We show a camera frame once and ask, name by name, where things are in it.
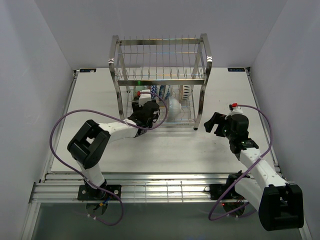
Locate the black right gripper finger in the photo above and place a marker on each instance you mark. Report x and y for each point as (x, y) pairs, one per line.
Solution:
(214, 120)
(219, 130)

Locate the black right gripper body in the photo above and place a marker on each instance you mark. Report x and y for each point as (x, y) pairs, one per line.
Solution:
(228, 133)

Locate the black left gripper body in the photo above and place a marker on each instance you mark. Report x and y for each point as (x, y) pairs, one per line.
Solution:
(136, 109)

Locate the orange rimmed spotted bowl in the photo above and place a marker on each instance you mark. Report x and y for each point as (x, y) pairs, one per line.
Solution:
(184, 92)

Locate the white ribbed bowl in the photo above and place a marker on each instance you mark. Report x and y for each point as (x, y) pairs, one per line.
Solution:
(175, 108)

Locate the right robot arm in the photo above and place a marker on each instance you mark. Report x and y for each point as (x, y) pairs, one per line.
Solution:
(279, 204)

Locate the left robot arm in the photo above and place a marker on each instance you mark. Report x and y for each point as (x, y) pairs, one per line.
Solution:
(89, 143)

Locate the stainless steel dish rack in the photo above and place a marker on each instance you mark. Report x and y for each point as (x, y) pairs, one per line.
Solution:
(172, 61)

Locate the pale green floral bowl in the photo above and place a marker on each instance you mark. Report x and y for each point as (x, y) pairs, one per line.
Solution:
(138, 89)

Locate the blue zigzag pattern bowl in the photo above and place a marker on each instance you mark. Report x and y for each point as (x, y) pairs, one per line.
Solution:
(154, 91)

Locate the blue floral pattern bowl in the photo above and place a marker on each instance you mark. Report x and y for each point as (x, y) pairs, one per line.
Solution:
(165, 91)

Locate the right blue corner sticker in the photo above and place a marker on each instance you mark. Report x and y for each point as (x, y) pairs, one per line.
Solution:
(236, 69)

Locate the blue corner sticker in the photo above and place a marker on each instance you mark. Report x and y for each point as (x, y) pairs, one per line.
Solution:
(87, 70)
(236, 69)

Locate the left blue corner sticker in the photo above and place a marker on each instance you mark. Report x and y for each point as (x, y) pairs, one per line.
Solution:
(87, 70)

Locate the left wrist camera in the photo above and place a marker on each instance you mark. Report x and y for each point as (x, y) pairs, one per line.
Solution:
(144, 96)

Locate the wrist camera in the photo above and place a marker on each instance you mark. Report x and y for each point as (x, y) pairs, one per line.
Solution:
(144, 96)
(235, 109)

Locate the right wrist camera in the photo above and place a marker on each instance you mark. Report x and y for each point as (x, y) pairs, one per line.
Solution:
(235, 109)

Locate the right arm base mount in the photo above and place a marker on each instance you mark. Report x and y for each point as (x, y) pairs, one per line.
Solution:
(215, 190)

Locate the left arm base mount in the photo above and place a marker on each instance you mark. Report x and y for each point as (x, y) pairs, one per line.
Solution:
(87, 193)

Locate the aluminium frame rail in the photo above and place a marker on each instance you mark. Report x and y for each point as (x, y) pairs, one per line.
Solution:
(171, 163)

